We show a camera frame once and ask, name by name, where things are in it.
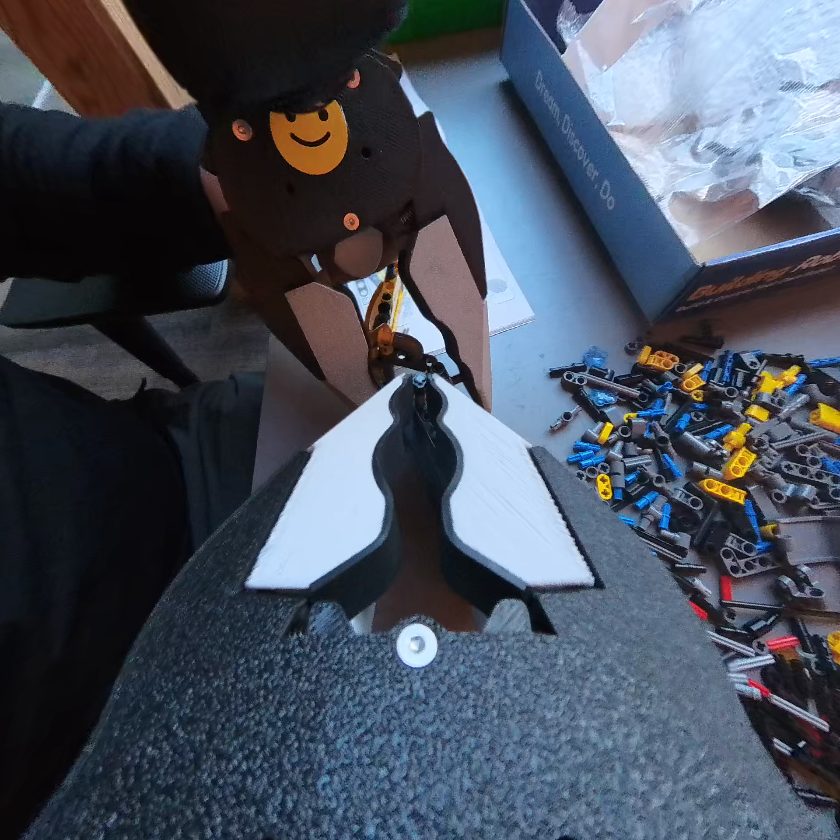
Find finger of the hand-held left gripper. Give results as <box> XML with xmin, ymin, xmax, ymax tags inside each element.
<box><xmin>398</xmin><ymin>218</ymin><xmax>494</xmax><ymax>411</ymax></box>
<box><xmin>284</xmin><ymin>281</ymin><xmax>382</xmax><ymax>409</ymax></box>

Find person's dark clothed lap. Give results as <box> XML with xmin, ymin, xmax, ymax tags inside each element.
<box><xmin>0</xmin><ymin>354</ymin><xmax>266</xmax><ymax>840</ymax></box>

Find yellow black brick vehicle model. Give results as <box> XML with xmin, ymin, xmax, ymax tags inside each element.
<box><xmin>360</xmin><ymin>262</ymin><xmax>463</xmax><ymax>395</ymax></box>

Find brick instruction booklet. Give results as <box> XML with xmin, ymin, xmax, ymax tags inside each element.
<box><xmin>344</xmin><ymin>66</ymin><xmax>536</xmax><ymax>337</ymax></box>

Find grey desk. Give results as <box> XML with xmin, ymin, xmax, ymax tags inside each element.
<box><xmin>252</xmin><ymin>46</ymin><xmax>840</xmax><ymax>808</ymax></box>

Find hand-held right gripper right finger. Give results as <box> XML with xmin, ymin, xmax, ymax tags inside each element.
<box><xmin>427</xmin><ymin>375</ymin><xmax>597</xmax><ymax>619</ymax></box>

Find person's left forearm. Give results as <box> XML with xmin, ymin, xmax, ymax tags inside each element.
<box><xmin>0</xmin><ymin>105</ymin><xmax>211</xmax><ymax>283</ymax></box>

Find wooden table leg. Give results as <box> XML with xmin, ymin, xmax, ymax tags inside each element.
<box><xmin>0</xmin><ymin>0</ymin><xmax>198</xmax><ymax>119</ymax></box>

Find blue cardboard box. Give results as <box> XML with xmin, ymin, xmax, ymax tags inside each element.
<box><xmin>499</xmin><ymin>0</ymin><xmax>840</xmax><ymax>324</ymax></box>

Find black office chair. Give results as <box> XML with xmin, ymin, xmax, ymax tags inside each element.
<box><xmin>0</xmin><ymin>259</ymin><xmax>232</xmax><ymax>389</ymax></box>

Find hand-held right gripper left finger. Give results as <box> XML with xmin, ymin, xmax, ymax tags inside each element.
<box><xmin>243</xmin><ymin>375</ymin><xmax>413</xmax><ymax>614</ymax></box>

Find pile of small brick parts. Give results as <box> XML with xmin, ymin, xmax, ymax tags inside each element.
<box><xmin>548</xmin><ymin>322</ymin><xmax>840</xmax><ymax>808</ymax></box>

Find clear plastic bag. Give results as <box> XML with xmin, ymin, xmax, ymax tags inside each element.
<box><xmin>556</xmin><ymin>0</ymin><xmax>840</xmax><ymax>247</ymax></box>

